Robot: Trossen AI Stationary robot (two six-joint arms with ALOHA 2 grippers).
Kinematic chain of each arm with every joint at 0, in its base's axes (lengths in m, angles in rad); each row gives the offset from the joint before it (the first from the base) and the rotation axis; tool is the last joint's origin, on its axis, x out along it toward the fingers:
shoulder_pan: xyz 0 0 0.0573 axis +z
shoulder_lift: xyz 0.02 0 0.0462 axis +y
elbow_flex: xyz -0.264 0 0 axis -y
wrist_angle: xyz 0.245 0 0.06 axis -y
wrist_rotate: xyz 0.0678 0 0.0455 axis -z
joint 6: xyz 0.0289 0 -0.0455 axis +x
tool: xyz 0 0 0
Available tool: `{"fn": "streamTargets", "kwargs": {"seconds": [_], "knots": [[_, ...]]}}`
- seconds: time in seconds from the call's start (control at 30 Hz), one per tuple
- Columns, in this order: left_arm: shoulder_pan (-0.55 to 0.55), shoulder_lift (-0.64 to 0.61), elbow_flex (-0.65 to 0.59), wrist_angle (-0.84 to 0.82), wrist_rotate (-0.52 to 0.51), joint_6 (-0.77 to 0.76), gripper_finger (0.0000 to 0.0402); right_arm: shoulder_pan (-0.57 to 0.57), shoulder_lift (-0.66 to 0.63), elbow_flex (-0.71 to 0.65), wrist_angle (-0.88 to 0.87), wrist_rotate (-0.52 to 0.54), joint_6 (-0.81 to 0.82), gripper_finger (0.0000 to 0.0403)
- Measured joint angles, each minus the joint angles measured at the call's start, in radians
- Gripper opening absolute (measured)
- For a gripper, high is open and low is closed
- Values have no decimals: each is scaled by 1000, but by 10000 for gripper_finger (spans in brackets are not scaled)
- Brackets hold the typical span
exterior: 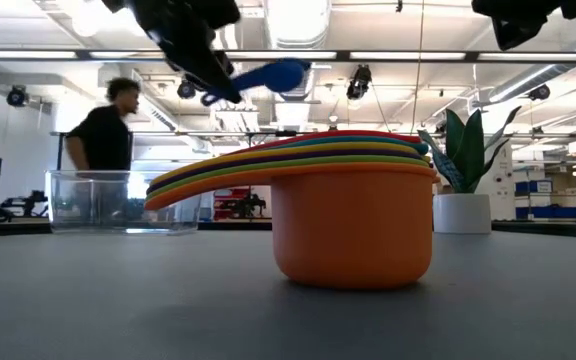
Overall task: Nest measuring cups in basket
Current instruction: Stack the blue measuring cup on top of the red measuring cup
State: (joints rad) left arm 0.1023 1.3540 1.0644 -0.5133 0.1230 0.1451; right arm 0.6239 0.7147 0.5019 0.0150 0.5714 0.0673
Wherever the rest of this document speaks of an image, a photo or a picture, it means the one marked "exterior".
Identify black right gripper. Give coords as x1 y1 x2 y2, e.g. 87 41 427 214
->
471 0 576 52

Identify purple measuring cup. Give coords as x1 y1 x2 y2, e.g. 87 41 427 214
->
146 148 430 195

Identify person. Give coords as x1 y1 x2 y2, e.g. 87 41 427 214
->
64 77 142 174

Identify blue storage bins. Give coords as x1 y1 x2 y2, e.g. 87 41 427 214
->
514 178 576 221

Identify orange measuring cup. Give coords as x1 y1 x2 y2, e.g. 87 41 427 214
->
143 162 440 291

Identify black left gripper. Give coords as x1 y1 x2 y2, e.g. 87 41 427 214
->
100 0 243 106

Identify blue measuring cup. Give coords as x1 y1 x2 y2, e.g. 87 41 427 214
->
200 58 313 107

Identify red storage bin rack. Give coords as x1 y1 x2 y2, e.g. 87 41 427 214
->
212 187 272 221

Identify yellow measuring cup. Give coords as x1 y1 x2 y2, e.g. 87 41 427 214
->
148 141 427 187

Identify green plant in white pot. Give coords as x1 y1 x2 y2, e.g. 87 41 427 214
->
417 105 523 235

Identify red measuring cup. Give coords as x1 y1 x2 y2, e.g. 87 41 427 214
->
227 129 422 154

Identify teal measuring cup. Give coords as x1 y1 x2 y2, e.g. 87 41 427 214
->
262 134 430 156

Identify clear plastic basket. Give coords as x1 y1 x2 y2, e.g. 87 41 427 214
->
45 169 202 235

